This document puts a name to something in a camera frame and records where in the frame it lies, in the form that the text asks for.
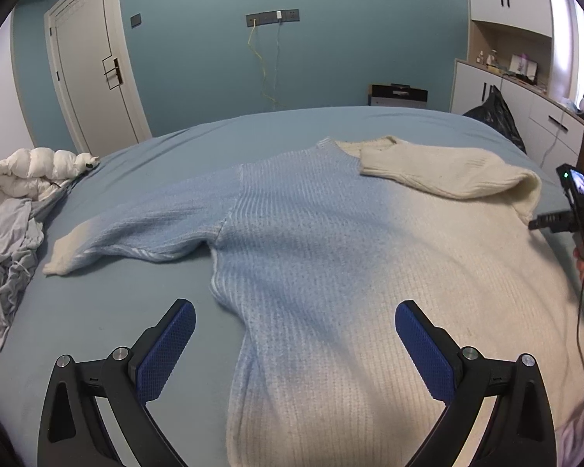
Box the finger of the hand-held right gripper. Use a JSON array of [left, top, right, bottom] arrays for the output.
[[528, 211, 572, 232]]

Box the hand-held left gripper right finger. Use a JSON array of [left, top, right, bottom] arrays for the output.
[[394, 300, 558, 467]]

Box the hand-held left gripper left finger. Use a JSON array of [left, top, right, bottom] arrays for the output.
[[37, 298, 197, 467]]

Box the blue and white knit sweater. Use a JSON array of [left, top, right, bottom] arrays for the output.
[[43, 135, 584, 467]]

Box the white drawer cabinet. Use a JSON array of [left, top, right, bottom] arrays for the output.
[[450, 58, 584, 176]]

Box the black plastic bag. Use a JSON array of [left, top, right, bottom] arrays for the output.
[[462, 85, 526, 154]]

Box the pink box on shelf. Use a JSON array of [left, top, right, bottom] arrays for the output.
[[511, 53, 537, 81]]

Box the grey crumpled garment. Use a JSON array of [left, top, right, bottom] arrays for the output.
[[0, 180, 74, 358]]

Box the black and white box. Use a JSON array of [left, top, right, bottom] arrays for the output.
[[368, 84, 428, 109]]

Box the white puffer jacket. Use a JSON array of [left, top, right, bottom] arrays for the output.
[[0, 147, 101, 205]]

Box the white door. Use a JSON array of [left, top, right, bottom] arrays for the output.
[[44, 0, 153, 154]]

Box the dark door handle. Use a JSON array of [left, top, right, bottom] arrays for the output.
[[102, 58, 125, 91]]

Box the yellow cable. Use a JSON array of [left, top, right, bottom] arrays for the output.
[[246, 19, 283, 110]]

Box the grey wall outlet strip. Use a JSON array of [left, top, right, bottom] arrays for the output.
[[246, 8, 300, 26]]

